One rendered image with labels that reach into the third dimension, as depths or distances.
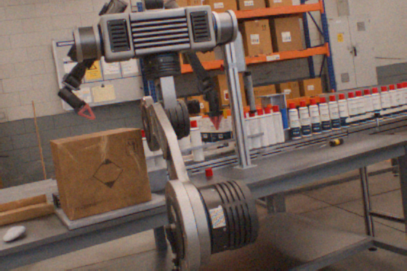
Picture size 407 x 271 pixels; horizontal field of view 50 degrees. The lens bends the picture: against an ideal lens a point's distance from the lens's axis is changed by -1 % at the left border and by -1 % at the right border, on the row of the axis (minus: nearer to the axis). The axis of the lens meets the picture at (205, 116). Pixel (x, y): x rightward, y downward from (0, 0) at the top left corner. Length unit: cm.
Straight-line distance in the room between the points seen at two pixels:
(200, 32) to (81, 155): 60
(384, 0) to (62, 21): 551
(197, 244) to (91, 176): 62
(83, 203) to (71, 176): 10
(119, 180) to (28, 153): 508
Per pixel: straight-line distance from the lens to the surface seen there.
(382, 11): 855
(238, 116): 207
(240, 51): 210
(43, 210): 186
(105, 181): 159
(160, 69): 154
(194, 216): 106
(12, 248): 153
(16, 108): 663
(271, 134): 236
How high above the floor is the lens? 122
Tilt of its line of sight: 3 degrees down
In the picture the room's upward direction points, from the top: 8 degrees counter-clockwise
